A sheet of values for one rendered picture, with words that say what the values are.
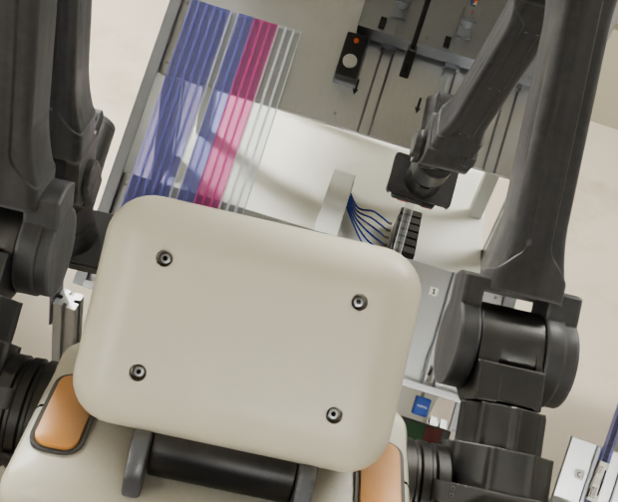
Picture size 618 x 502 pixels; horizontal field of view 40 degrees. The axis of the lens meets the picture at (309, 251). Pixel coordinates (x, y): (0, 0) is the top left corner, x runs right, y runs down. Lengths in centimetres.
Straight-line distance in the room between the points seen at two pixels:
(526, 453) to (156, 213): 34
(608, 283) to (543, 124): 235
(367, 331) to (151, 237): 15
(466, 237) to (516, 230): 118
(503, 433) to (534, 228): 17
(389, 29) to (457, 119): 40
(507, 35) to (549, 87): 20
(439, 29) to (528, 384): 86
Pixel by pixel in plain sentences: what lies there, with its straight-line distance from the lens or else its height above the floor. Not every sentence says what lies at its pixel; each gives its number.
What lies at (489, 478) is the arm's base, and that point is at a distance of 68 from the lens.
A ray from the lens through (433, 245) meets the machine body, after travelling 185.
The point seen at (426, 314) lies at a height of 80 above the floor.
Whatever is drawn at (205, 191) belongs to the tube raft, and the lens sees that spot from 143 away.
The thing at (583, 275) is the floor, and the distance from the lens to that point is 306.
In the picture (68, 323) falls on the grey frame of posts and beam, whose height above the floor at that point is 60.
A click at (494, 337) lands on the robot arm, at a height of 127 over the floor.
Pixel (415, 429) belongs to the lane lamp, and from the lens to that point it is 143.
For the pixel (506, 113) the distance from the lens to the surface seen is 150.
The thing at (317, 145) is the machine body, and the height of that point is 62.
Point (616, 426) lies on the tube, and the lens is 137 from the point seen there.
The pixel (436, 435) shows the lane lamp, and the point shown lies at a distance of 143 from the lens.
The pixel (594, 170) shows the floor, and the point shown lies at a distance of 365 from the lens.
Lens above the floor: 173
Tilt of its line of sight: 40 degrees down
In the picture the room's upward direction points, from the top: 16 degrees clockwise
